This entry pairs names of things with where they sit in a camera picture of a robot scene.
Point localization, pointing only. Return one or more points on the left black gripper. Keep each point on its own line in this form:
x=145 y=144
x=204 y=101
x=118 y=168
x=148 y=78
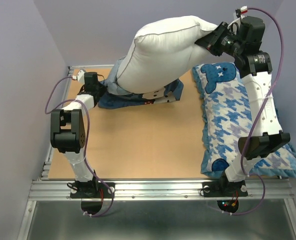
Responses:
x=102 y=88

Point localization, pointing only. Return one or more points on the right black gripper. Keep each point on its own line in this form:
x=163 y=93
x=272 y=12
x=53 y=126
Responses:
x=212 y=40

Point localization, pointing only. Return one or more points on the white pillow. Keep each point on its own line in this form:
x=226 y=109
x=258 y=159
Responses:
x=161 y=52

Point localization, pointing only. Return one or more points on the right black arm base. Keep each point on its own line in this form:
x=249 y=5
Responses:
x=227 y=193

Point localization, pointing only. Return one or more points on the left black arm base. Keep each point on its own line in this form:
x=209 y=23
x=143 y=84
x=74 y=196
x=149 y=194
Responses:
x=96 y=198

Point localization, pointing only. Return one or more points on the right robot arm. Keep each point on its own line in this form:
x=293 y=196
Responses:
x=266 y=135

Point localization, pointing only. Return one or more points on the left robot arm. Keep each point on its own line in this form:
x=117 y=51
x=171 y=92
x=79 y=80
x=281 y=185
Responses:
x=69 y=133

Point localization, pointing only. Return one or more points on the blue houndstooth bear pillow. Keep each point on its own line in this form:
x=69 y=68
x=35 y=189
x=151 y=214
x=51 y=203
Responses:
x=226 y=114

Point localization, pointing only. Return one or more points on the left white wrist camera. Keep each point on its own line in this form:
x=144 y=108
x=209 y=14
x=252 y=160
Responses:
x=80 y=76

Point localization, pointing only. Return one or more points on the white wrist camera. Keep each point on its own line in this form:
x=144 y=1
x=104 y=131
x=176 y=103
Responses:
x=80 y=76
x=239 y=14

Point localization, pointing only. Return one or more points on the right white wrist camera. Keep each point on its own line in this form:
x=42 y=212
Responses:
x=239 y=14

